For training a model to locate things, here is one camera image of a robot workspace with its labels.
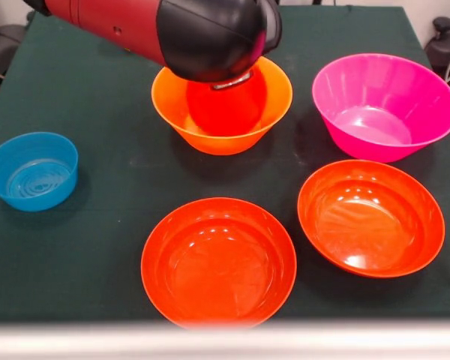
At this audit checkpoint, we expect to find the blue bowl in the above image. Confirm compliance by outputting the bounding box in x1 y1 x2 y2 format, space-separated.
0 131 80 213

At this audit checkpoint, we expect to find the small red bowl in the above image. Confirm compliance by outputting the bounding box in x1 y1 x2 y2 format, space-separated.
185 65 269 137

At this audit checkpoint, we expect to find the large pink bowl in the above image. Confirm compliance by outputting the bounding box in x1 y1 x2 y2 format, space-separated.
311 53 450 164

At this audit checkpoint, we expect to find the large red bowl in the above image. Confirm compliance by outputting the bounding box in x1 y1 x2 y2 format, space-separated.
140 197 298 331
297 159 446 279

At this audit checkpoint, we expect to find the large orange bowl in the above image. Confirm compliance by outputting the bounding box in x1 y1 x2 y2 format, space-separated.
151 55 294 157

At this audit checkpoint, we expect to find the dark green table cloth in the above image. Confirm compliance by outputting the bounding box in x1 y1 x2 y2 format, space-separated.
0 2 450 323

